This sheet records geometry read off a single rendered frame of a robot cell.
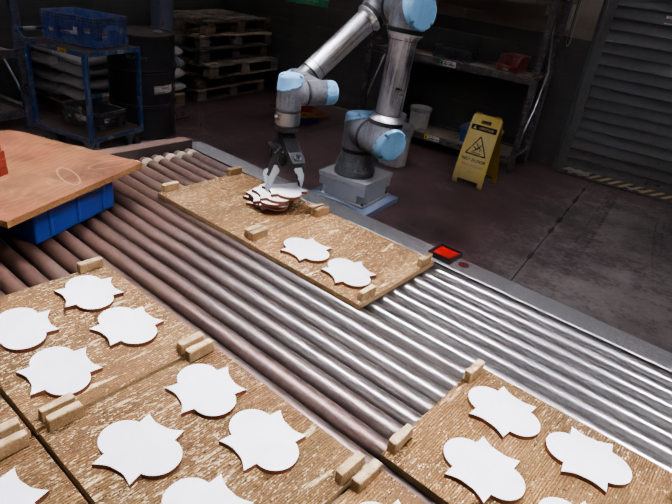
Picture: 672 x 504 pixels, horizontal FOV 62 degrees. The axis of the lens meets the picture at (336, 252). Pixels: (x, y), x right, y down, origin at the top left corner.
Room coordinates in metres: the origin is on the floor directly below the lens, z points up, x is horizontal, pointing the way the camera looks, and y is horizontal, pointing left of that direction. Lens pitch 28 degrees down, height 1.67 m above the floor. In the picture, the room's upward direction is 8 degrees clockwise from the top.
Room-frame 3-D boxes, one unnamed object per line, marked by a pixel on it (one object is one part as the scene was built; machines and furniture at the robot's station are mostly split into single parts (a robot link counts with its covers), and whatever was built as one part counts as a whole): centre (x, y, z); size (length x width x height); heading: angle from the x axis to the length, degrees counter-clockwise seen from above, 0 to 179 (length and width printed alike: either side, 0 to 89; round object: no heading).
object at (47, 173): (1.42, 0.93, 1.03); 0.50 x 0.50 x 0.02; 75
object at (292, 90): (1.67, 0.20, 1.29); 0.09 x 0.08 x 0.11; 125
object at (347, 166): (1.98, -0.03, 1.01); 0.15 x 0.15 x 0.10
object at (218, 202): (1.64, 0.32, 0.93); 0.41 x 0.35 x 0.02; 54
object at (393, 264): (1.39, -0.01, 0.93); 0.41 x 0.35 x 0.02; 53
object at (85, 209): (1.41, 0.86, 0.97); 0.31 x 0.31 x 0.10; 75
